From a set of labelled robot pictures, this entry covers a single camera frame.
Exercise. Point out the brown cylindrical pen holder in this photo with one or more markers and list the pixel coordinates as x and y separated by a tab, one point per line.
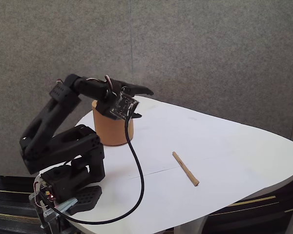
112	131

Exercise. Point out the tan wooden pen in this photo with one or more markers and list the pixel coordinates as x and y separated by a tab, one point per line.
185	169

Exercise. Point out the controller board with red LED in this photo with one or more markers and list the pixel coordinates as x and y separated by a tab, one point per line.
47	193

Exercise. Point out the grey felt partition panel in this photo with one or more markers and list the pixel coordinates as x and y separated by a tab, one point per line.
51	48
210	61

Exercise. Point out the bare camera circuit board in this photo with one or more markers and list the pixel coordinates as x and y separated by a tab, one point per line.
122	104

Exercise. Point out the silver metal table clamp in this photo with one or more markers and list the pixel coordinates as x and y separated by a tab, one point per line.
63	206

